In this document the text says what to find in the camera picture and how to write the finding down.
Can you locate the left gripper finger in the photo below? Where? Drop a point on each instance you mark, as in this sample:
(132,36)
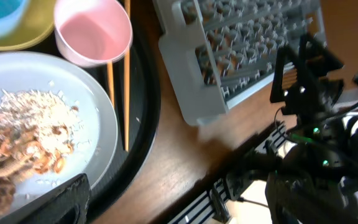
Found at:
(66,202)

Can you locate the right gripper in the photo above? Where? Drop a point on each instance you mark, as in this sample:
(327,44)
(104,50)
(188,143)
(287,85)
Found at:
(309,103)

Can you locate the grey plate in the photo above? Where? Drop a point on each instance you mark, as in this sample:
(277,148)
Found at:
(95,136)

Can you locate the food scraps and rice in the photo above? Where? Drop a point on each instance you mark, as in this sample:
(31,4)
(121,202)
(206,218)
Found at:
(43,142)

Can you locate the pink cup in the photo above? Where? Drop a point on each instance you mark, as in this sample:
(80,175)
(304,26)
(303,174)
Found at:
(89,33)

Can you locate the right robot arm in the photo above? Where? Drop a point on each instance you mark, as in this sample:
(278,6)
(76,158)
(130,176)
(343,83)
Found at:
(317,180)

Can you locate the grey dishwasher rack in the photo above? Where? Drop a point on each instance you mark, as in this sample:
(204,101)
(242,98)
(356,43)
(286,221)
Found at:
(220,52)

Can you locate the round black serving tray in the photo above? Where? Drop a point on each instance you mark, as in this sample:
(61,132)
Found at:
(144,112)

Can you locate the yellow bowl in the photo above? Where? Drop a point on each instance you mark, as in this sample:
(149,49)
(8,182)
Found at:
(36,25)

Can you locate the black slotted base frame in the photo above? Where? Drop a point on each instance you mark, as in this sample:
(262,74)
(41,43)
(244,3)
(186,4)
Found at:
(209,196)

